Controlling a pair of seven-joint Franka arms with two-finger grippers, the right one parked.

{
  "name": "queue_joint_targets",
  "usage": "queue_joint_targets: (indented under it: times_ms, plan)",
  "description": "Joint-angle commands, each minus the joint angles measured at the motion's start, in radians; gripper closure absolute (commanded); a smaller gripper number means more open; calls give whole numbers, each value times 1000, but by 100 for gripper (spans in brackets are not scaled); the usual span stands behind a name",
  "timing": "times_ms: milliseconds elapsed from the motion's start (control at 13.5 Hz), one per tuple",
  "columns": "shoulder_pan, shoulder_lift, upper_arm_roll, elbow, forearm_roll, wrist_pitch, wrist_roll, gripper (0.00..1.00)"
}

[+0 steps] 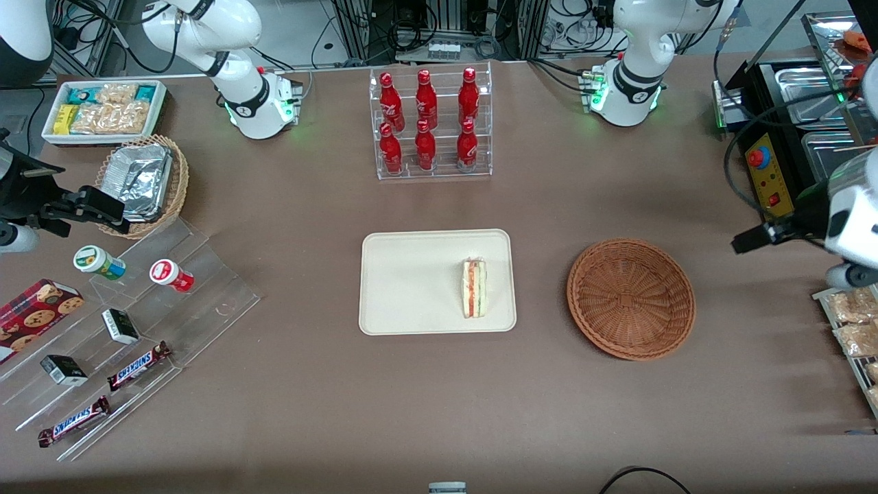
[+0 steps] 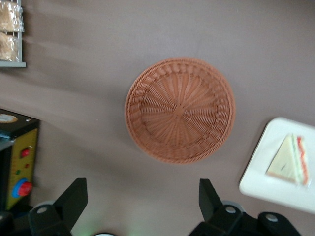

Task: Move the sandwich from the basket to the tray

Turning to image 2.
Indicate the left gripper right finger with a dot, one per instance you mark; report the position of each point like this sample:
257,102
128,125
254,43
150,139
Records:
209,196

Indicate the black display cabinet yellow panel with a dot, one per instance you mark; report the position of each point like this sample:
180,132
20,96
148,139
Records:
24,147

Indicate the cream plastic tray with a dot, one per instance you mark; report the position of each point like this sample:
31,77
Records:
270,137

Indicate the triangle sandwich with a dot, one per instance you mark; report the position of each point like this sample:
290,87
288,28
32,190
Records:
285,162

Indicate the clear bag of crackers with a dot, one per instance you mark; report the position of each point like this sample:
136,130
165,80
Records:
9,17
7,46

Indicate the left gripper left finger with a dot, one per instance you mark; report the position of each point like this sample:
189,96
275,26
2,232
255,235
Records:
71,196

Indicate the brown wicker basket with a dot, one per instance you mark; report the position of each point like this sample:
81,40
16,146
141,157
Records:
179,110

